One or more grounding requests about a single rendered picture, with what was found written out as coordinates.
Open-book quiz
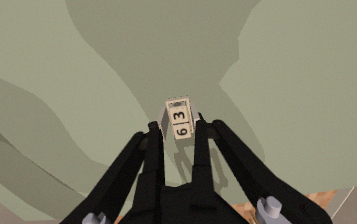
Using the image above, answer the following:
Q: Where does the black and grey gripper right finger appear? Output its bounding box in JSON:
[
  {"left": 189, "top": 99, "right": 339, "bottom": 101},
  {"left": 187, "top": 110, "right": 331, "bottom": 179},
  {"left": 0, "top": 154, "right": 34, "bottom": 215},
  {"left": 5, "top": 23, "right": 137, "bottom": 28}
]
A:
[{"left": 188, "top": 102, "right": 333, "bottom": 224}]

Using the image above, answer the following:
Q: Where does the beige number cube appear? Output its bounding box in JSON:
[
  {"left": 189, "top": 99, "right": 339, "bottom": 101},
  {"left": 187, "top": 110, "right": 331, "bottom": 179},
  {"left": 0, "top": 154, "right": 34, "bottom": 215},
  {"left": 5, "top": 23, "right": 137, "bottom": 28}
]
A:
[
  {"left": 169, "top": 101, "right": 189, "bottom": 124},
  {"left": 172, "top": 121, "right": 191, "bottom": 139}
]

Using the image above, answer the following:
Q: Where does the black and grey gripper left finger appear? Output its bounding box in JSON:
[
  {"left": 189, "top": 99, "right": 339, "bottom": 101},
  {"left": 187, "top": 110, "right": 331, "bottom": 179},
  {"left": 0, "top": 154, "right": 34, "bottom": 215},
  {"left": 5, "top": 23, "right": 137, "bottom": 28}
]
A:
[{"left": 59, "top": 106, "right": 169, "bottom": 224}]

